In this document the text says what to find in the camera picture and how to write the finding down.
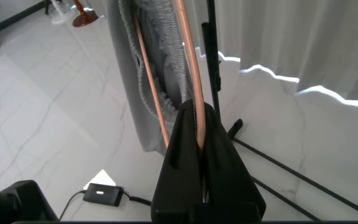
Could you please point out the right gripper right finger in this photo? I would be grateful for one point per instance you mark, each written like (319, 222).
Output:
(228, 174)

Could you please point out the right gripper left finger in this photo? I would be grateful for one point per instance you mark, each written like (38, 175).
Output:
(176, 174)

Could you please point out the pink clothes hanger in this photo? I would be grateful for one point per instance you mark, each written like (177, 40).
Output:
(194, 77)

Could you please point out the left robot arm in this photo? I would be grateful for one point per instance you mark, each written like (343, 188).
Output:
(26, 202)

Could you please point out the black clothes rack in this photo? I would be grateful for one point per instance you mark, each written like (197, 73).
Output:
(211, 56)

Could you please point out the black power adapter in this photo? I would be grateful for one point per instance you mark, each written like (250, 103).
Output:
(102, 194)

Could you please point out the white curtain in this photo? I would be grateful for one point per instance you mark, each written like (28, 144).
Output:
(275, 37)

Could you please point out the brown stand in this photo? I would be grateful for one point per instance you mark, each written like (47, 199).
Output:
(84, 18)

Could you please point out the white stand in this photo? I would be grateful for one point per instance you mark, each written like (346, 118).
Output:
(62, 15)

